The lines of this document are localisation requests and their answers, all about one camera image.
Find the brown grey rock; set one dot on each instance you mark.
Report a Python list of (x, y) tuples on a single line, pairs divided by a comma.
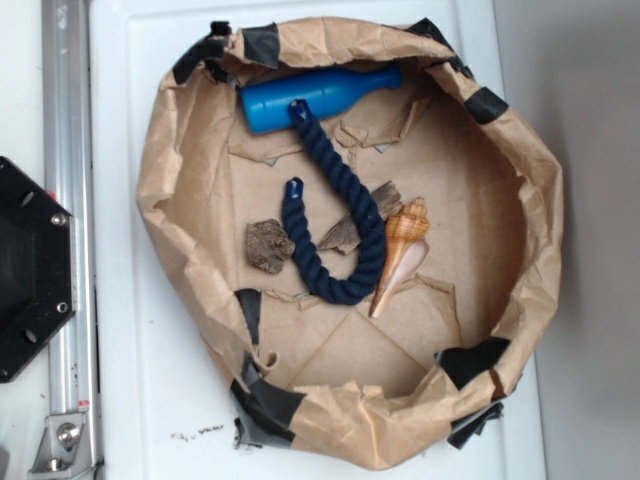
[(268, 246)]

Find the black octagonal mount plate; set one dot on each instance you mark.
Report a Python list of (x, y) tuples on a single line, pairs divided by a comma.
[(37, 286)]

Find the orange spiral seashell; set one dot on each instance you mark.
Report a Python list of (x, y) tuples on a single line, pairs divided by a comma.
[(406, 251)]

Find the aluminium extrusion rail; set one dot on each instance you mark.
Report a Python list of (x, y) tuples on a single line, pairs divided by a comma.
[(73, 351)]

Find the blue plastic bottle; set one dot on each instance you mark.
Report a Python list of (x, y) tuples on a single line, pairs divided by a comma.
[(326, 92)]

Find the metal corner bracket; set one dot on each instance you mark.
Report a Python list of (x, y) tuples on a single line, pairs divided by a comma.
[(64, 451)]

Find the brown paper bag bin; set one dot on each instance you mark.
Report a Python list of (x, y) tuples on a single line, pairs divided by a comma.
[(452, 342)]

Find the brown wood bark piece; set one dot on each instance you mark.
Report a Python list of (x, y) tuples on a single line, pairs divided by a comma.
[(344, 237)]

